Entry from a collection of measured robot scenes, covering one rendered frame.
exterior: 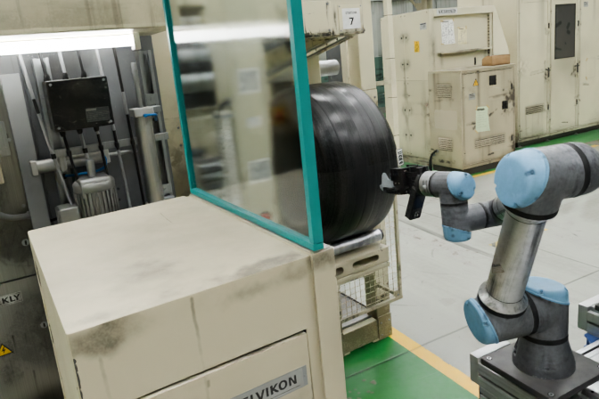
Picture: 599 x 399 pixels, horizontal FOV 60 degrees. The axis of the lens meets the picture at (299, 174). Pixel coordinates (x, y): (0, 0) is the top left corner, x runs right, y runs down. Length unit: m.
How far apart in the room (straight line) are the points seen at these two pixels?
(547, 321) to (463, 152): 5.08
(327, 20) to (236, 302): 1.54
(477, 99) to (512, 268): 5.31
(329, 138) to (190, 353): 1.01
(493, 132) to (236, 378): 6.13
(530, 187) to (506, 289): 0.31
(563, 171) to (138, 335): 0.84
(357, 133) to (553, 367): 0.84
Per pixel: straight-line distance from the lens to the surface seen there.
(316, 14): 2.12
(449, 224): 1.48
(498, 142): 6.84
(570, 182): 1.17
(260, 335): 0.81
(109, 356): 0.74
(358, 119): 1.70
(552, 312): 1.46
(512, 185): 1.15
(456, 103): 6.39
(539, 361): 1.52
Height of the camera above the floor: 1.56
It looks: 13 degrees down
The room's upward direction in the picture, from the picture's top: 6 degrees counter-clockwise
